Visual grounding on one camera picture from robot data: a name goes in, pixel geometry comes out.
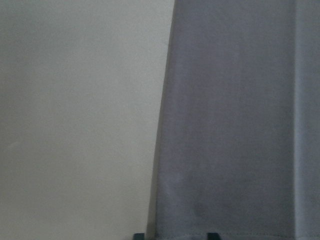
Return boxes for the brown t-shirt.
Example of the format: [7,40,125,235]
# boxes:
[154,0,320,240]

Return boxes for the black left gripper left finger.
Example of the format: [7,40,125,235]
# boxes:
[132,233,145,240]

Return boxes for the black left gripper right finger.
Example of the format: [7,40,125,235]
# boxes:
[207,232,219,240]

